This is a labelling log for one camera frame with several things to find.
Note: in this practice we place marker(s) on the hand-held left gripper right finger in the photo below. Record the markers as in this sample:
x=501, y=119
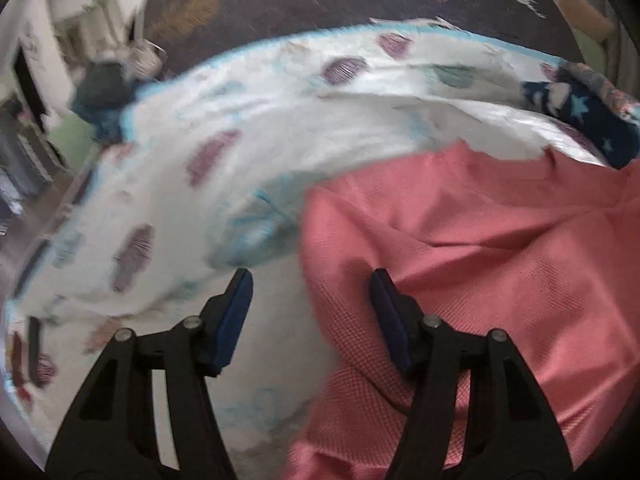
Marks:
x=390, y=315

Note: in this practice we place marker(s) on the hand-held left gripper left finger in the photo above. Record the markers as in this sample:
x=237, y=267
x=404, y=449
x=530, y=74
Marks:
x=235, y=310

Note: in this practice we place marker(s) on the pink knit garment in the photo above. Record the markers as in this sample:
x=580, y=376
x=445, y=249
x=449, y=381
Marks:
x=475, y=240

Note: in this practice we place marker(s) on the white sea-print quilt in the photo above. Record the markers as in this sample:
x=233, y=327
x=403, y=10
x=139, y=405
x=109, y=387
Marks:
x=250, y=125

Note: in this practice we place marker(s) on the dark teal cloth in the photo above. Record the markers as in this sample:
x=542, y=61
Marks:
x=100, y=95

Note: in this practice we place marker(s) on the navy star-print garment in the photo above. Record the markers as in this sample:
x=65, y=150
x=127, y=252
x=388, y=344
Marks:
x=585, y=115

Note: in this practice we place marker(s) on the floral patterned garment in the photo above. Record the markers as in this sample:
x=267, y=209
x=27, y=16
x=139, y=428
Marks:
x=612, y=94

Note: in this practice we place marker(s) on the green pillow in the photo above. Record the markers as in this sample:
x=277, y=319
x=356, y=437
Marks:
x=590, y=45

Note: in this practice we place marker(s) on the tan pillow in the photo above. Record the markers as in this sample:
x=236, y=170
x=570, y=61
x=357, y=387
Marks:
x=582, y=7

